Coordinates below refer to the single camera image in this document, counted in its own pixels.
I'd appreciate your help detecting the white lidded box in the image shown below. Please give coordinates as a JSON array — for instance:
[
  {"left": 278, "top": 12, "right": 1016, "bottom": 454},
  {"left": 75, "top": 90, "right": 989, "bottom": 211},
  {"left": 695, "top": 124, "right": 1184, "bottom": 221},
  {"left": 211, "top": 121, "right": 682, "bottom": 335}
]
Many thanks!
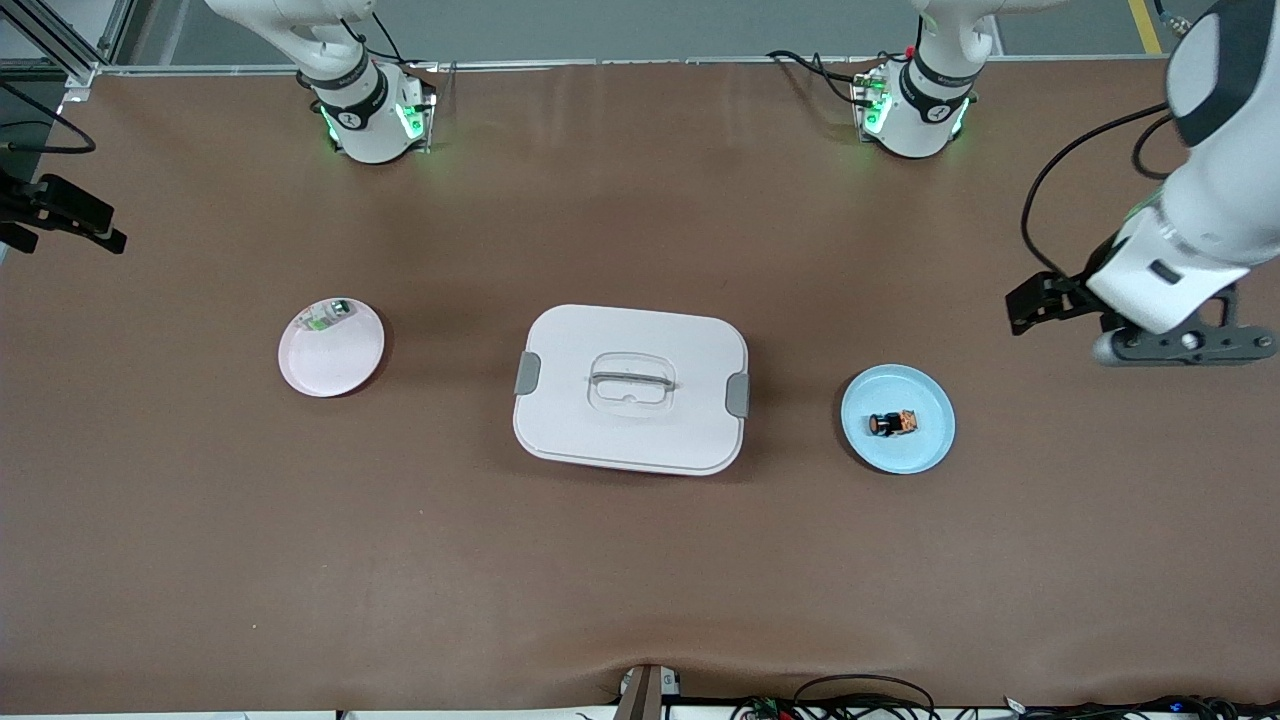
[{"left": 512, "top": 304, "right": 750, "bottom": 477}]

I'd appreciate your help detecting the light blue round plate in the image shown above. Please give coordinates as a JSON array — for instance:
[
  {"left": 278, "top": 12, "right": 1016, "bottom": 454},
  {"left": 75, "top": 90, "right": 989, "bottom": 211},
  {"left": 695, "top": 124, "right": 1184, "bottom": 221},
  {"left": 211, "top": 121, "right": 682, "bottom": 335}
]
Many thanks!
[{"left": 840, "top": 364, "right": 957, "bottom": 475}]

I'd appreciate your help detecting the pink round plate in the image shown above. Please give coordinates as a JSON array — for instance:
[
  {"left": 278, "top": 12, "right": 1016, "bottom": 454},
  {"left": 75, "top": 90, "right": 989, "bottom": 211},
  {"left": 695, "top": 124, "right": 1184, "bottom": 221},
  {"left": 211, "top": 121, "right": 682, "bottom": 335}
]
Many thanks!
[{"left": 278, "top": 297, "right": 386, "bottom": 399}]

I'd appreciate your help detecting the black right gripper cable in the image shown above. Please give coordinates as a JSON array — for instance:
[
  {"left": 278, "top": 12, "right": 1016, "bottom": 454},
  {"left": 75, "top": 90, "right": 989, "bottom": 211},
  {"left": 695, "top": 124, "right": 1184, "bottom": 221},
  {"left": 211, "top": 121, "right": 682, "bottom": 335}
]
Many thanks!
[{"left": 0, "top": 80, "right": 99, "bottom": 155}]

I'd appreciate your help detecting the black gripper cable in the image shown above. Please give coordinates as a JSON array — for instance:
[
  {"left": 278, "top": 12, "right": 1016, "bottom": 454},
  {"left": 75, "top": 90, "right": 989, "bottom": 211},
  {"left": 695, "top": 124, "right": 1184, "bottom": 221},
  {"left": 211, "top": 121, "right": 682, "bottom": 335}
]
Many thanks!
[
  {"left": 0, "top": 80, "right": 99, "bottom": 155},
  {"left": 1020, "top": 100, "right": 1197, "bottom": 283}
]

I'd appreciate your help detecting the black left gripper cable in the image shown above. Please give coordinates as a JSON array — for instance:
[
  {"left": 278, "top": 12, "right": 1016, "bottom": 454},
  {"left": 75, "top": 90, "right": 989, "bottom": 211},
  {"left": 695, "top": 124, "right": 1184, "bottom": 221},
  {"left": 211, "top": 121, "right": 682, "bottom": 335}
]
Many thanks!
[{"left": 1020, "top": 100, "right": 1197, "bottom": 283}]

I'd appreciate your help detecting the aluminium frame profile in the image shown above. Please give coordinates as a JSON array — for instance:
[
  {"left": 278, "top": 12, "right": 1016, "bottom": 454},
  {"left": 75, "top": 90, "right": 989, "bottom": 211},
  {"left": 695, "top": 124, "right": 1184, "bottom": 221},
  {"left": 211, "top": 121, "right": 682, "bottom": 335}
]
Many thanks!
[{"left": 0, "top": 0, "right": 136, "bottom": 103}]

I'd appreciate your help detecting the green clear switch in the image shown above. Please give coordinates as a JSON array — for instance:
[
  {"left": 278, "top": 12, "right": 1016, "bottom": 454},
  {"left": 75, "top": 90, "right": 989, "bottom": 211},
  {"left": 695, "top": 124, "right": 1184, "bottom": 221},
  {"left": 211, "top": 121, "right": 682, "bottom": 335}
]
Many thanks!
[{"left": 303, "top": 298, "right": 358, "bottom": 334}]

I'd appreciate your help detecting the black arm base cable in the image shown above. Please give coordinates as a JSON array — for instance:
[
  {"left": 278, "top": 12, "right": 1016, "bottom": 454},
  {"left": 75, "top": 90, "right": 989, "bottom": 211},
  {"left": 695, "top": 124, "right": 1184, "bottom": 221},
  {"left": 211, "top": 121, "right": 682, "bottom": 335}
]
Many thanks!
[
  {"left": 340, "top": 10, "right": 406, "bottom": 71},
  {"left": 767, "top": 49, "right": 883, "bottom": 107}
]

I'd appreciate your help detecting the black cable bundle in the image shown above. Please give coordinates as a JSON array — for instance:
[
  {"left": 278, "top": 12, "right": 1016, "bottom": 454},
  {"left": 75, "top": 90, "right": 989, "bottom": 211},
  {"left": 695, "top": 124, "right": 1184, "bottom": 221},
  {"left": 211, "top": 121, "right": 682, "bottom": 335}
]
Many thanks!
[
  {"left": 1000, "top": 694, "right": 1280, "bottom": 720},
  {"left": 730, "top": 674, "right": 941, "bottom": 720}
]

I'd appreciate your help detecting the silver table edge rail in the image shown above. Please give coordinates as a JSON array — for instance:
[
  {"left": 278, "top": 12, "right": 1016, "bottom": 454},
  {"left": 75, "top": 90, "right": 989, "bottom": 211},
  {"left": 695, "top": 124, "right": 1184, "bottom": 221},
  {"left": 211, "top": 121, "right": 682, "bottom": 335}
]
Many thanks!
[{"left": 95, "top": 56, "right": 1176, "bottom": 77}]

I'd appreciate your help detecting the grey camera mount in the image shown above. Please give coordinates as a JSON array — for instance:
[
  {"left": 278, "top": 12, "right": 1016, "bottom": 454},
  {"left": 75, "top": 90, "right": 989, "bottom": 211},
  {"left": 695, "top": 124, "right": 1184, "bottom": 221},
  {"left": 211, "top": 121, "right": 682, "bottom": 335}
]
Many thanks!
[{"left": 614, "top": 664, "right": 683, "bottom": 720}]

